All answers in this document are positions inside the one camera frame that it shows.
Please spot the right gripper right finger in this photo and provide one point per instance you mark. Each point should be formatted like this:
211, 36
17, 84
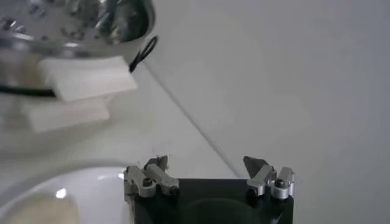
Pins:
262, 176

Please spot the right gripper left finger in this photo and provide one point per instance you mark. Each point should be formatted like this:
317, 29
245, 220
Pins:
161, 178

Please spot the white steamed baozi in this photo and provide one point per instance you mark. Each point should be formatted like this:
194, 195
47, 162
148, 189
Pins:
42, 211

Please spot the white round plate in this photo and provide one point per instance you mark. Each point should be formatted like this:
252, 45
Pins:
100, 194

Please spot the white electric cooker base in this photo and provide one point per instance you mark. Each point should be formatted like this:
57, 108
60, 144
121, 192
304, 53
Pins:
88, 77

